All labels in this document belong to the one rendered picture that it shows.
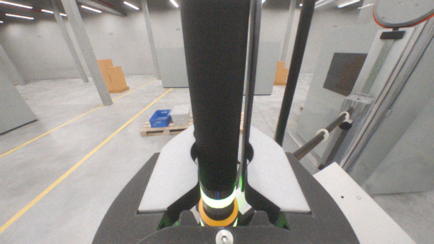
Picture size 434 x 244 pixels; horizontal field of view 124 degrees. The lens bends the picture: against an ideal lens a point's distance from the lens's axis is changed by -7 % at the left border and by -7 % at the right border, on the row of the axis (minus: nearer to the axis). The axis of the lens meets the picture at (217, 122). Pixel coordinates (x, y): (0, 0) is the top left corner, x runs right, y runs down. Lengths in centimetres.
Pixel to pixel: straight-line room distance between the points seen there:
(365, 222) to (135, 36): 1407
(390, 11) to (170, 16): 1264
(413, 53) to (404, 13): 17
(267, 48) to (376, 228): 558
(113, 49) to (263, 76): 1281
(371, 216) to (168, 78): 762
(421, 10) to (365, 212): 60
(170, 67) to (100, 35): 918
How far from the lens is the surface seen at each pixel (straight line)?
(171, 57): 745
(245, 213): 20
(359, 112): 65
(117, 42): 1482
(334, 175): 64
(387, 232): 58
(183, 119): 317
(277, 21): 1315
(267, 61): 584
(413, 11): 74
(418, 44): 85
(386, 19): 74
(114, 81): 837
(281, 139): 18
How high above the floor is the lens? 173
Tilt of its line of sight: 29 degrees down
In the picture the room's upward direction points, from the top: 1 degrees counter-clockwise
